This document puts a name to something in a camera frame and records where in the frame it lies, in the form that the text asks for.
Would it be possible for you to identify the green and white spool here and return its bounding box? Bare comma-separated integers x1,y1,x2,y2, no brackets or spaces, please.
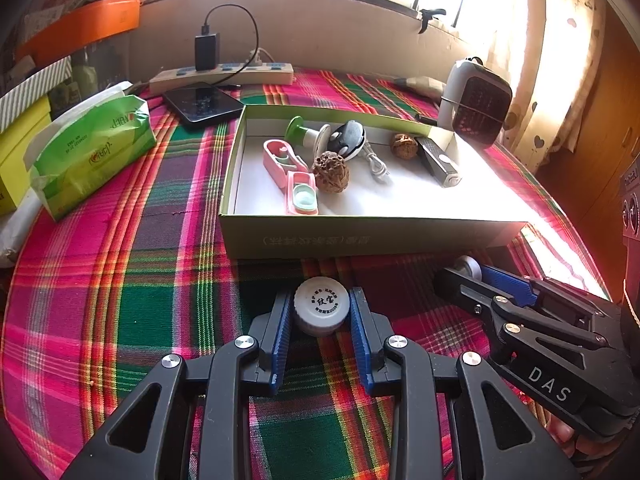
285,116,331,158

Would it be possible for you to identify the yellow box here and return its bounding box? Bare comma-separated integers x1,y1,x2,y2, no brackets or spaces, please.
0,95,53,216

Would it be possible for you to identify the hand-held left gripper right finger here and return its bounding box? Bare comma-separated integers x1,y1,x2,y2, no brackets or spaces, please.
349,287,583,480

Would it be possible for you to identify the wooden cabinet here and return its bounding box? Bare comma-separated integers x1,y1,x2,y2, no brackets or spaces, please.
535,0,640,286

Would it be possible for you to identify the striped box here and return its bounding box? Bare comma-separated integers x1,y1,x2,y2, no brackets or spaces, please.
0,55,73,131

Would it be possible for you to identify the black phone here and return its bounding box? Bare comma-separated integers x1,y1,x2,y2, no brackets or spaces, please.
161,81,246,125

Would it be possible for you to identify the white power strip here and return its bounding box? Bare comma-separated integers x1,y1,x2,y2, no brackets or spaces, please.
149,62,295,95

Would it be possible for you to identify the pink plastic clip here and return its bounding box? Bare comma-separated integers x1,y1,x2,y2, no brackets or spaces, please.
262,139,308,181

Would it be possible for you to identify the round pinkish white cap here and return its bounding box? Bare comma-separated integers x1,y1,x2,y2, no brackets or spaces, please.
452,255,483,283

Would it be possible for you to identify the white usb cable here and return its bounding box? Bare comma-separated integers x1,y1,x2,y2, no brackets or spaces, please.
357,140,392,186

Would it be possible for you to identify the black disc with metal buttons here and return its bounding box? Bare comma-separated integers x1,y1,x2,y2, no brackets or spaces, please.
330,121,368,161

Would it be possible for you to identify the green tissue pack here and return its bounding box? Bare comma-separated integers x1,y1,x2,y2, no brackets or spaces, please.
27,82,158,222

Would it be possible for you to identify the brown walnut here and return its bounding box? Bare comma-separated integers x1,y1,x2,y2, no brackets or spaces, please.
390,132,418,161
312,151,346,192

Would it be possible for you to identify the heart print curtain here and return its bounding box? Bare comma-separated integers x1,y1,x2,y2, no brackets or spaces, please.
490,0,608,171

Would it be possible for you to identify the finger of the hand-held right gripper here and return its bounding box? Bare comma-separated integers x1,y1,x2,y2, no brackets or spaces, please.
482,265,623,341
434,267,613,377

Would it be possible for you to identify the black charger cable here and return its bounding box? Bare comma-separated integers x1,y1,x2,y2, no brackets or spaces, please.
200,4,260,88

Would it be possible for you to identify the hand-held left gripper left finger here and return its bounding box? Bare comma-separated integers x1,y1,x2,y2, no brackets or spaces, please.
60,290,293,480

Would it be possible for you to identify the green and white cardboard box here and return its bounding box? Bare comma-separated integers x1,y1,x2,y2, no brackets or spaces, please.
219,105,543,261

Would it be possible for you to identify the small grey heater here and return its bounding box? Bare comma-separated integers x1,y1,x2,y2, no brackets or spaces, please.
437,57,513,148

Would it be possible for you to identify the plaid tablecloth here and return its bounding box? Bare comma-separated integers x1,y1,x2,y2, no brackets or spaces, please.
0,65,616,480

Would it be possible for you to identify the grey pouch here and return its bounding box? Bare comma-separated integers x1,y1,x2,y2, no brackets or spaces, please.
394,76,446,100

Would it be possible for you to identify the pink case with mint insert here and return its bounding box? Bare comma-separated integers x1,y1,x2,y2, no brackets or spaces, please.
285,171,321,217

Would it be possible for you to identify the orange box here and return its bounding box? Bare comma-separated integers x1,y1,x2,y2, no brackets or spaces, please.
15,0,142,66

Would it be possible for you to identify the person's right hand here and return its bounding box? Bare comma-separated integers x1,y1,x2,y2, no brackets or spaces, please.
545,412,586,456

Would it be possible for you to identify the black charger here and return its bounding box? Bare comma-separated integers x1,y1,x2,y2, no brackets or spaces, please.
194,32,221,72

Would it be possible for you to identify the small white jar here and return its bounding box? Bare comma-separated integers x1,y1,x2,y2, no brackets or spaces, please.
292,276,351,337

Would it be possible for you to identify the black window hook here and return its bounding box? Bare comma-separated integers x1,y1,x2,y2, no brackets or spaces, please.
417,7,447,35

